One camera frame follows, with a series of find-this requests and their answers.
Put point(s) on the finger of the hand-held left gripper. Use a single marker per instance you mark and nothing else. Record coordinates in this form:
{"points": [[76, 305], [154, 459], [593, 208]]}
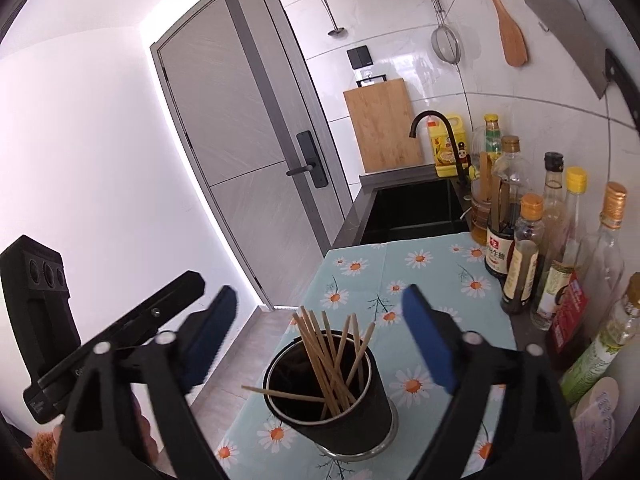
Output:
{"points": [[170, 292]]}

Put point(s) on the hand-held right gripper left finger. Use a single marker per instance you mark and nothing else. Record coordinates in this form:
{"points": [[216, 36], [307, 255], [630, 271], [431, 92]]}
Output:
{"points": [[210, 340]]}

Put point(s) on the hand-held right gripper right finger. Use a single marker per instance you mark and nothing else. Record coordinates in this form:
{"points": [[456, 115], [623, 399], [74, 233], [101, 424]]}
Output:
{"points": [[430, 340]]}

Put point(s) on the bundle of wooden chopsticks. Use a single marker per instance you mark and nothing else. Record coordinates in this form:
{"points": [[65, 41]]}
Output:
{"points": [[325, 375]]}

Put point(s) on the black cylindrical utensil holder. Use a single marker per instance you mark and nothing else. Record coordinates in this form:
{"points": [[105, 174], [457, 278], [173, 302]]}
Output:
{"points": [[340, 425]]}

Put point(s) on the daisy print tablecloth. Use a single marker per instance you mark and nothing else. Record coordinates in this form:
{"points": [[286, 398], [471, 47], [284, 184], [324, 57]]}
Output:
{"points": [[360, 267]]}

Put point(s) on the dark soy sauce bottle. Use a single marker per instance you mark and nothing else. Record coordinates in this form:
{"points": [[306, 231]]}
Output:
{"points": [[500, 255]]}

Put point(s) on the sauce bottle orange cap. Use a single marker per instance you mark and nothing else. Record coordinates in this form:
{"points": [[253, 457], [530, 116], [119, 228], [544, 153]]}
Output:
{"points": [[522, 270]]}

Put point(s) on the clear oil bottle yellow cap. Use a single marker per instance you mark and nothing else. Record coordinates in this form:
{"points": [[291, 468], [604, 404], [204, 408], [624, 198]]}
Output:
{"points": [[480, 220]]}

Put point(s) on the black kitchen sink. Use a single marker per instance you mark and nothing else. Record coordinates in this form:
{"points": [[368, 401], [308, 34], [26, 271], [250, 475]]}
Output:
{"points": [[410, 210]]}

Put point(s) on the red label bottle gold cap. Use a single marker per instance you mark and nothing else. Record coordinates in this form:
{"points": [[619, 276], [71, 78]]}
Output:
{"points": [[570, 310]]}

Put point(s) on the white sugar bag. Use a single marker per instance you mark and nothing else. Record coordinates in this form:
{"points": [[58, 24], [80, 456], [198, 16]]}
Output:
{"points": [[597, 420]]}

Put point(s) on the clear bottle brown cap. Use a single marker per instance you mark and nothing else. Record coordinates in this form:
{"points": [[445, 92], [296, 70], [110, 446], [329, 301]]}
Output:
{"points": [[510, 170]]}

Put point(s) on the yellow oil jug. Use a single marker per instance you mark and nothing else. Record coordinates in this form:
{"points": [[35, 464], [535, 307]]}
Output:
{"points": [[442, 150]]}

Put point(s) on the grey door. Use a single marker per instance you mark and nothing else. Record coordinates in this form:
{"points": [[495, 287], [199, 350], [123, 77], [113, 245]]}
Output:
{"points": [[225, 110]]}

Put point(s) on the clear bottle black cap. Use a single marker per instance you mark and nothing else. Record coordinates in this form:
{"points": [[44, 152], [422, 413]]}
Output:
{"points": [[554, 195]]}

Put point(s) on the black curved faucet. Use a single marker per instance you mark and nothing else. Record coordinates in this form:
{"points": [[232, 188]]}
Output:
{"points": [[457, 147]]}

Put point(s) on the wooden cutting board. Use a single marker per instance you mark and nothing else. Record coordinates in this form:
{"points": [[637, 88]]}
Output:
{"points": [[382, 130]]}

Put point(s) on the metal mesh strainer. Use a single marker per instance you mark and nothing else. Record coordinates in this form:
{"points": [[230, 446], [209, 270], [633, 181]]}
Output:
{"points": [[446, 45]]}

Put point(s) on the wooden spatula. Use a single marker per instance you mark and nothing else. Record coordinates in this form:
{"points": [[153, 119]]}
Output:
{"points": [[515, 45]]}

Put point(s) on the metal ladle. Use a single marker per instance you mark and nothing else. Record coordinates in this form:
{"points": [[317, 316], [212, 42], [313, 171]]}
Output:
{"points": [[337, 31]]}

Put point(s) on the black wall switch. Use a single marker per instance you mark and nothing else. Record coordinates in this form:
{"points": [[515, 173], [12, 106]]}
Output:
{"points": [[360, 57]]}

